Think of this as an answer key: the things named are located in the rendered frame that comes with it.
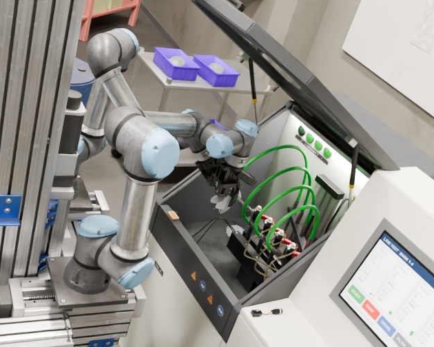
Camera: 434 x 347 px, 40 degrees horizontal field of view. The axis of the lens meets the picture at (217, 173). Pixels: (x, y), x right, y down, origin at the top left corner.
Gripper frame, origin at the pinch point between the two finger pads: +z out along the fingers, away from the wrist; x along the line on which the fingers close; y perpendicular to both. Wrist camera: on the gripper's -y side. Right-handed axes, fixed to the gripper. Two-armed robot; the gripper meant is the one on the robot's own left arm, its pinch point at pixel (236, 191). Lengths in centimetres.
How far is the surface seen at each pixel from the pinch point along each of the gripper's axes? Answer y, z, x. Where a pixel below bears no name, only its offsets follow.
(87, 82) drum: 20, -13, -194
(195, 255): 27.0, 14.3, -2.4
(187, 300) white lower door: 41, 30, -3
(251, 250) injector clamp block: 7.7, 28.3, -1.6
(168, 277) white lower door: 42, 26, -19
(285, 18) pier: -137, 49, -241
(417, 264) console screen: -28, 22, 63
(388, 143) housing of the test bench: -63, 23, 3
